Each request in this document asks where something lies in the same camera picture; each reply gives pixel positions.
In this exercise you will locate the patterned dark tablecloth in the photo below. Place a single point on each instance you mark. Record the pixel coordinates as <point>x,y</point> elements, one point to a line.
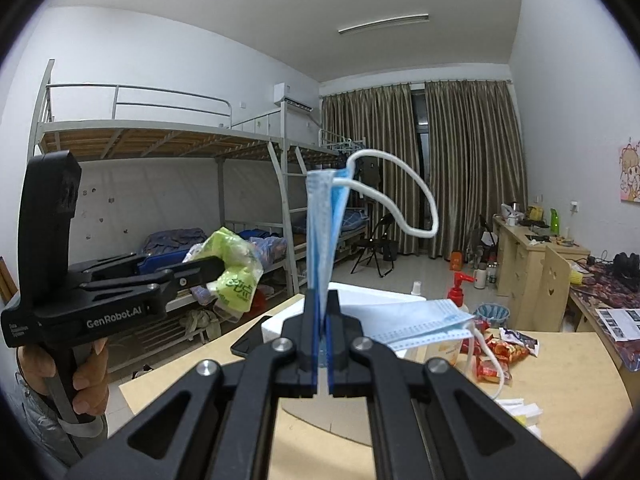
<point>607,292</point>

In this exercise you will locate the blue bedding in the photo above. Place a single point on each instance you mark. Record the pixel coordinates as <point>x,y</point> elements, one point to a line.
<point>170,240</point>

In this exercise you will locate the brown curtain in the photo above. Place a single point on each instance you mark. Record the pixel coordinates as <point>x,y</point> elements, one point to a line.
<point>370,160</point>
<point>475,160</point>

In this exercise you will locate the dark hanging garment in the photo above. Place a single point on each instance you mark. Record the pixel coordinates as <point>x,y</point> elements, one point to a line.
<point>370,170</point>

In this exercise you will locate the white air conditioner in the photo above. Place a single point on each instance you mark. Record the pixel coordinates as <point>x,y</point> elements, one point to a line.
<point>292,97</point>

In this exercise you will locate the pink wall poster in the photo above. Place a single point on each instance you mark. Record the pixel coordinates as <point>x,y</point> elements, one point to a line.
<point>631,170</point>

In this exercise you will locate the white kettle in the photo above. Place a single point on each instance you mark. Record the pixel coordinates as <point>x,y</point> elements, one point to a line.
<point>511,215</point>

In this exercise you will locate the blue face mask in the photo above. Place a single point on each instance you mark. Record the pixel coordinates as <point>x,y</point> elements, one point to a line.
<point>320,220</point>
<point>420,325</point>

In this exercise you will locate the black smartphone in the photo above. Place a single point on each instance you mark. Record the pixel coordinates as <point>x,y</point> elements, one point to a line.
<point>247,342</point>

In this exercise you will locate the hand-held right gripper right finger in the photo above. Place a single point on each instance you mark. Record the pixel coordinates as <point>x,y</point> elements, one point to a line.
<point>341,352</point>

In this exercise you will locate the yellow bag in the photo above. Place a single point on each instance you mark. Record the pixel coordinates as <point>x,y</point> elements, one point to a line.
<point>576,277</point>

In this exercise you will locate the printed paper sheet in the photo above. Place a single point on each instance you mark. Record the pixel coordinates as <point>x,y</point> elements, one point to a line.
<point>620,322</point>

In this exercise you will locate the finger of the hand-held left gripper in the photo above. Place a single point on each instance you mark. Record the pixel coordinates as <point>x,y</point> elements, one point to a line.
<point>160,263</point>
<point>200,271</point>

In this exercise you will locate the green bottle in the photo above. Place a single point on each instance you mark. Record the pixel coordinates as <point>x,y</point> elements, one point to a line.
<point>554,222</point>

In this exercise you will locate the orange printed snack packet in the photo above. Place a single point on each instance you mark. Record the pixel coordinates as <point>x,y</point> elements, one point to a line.
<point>507,350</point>

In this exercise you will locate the black folding chair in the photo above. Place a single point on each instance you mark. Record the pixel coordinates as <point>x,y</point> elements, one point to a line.
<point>377,245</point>

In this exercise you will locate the white foam box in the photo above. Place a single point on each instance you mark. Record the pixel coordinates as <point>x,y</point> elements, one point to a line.
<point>350,292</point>

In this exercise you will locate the white paper slips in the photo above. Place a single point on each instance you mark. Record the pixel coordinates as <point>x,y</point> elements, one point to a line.
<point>520,412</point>

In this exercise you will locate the black headphones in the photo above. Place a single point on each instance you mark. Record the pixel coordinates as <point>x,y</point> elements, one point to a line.
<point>627,265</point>

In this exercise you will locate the blue trash bin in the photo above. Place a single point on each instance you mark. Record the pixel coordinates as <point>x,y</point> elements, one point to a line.
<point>492,313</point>

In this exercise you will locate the green tissue packet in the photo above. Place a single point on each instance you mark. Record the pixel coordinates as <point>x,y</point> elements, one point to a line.
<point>235,285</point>

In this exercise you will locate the orange container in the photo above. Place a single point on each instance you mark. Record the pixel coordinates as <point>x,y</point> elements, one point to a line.
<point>457,261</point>

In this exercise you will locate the light wooden chair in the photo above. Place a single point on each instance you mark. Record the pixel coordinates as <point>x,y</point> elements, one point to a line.
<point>560,290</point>

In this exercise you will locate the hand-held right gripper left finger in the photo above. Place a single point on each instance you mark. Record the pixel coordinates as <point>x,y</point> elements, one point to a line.
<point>311,352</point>

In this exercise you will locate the person's left forearm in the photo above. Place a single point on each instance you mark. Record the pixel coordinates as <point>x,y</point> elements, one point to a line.
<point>40,430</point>

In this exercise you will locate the light wooden desk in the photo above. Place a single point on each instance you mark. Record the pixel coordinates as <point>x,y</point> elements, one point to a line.
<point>520,265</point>

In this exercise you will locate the metal bunk bed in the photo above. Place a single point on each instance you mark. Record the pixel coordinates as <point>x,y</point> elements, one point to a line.
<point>330,147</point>
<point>150,136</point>

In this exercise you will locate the lotion bottle with red pump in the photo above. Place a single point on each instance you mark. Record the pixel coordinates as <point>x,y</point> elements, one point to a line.
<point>457,290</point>

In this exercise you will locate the red bread snack packet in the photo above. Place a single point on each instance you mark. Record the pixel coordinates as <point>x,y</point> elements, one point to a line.
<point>487,367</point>

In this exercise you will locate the dark blue snack packet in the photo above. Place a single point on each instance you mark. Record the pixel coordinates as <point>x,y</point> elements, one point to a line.
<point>522,340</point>

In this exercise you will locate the person's left hand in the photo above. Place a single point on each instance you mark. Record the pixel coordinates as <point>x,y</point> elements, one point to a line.
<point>91,375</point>

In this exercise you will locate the ceiling tube light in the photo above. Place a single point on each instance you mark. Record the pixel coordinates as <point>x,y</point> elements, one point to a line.
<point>382,24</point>

